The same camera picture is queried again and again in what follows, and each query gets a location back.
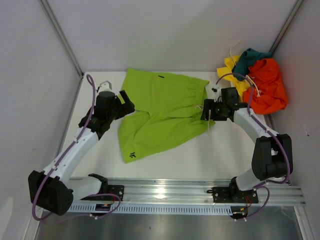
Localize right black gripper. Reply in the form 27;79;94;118
200;99;227;121

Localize lime green shorts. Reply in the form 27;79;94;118
118;68;215;164

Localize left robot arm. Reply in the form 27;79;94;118
28;90;135;216

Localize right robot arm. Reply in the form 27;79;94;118
201;86;293;204

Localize yellow shorts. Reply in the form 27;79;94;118
216;55;250;102

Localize teal shorts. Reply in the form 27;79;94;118
231;48;272;82

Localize orange shorts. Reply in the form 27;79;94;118
243;58;288;115

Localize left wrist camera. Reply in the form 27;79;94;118
97;80;113;93

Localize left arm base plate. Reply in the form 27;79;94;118
106;184;125;201

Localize aluminium rail frame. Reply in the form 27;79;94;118
33;177;307;207

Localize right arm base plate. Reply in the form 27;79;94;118
206;186;259;204

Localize slotted cable duct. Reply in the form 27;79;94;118
67;203;244;216

